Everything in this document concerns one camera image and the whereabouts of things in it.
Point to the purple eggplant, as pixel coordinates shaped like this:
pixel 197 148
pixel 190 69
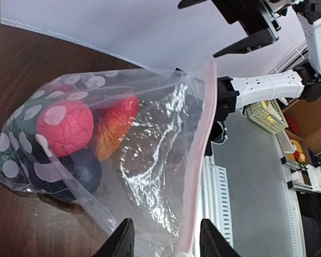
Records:
pixel 83 171

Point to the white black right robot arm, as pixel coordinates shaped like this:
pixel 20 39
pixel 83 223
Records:
pixel 224 95

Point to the red orange bell pepper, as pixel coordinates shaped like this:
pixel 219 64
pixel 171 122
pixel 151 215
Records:
pixel 113 124

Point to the yellow plastic basket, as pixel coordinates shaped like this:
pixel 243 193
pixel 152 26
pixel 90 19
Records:
pixel 268 115

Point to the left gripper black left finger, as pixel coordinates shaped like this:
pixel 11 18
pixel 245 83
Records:
pixel 120 243

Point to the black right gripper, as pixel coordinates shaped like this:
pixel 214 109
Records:
pixel 256 18

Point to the green bell pepper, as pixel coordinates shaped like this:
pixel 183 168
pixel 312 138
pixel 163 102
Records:
pixel 26 156

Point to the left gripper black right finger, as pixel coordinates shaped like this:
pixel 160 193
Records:
pixel 212 242

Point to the front aluminium rail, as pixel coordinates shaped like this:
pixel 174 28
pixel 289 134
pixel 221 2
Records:
pixel 244 191

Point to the clear polka dot zip bag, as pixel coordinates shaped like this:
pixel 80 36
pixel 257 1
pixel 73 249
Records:
pixel 153 177

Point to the red tomato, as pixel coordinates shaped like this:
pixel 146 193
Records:
pixel 65 127

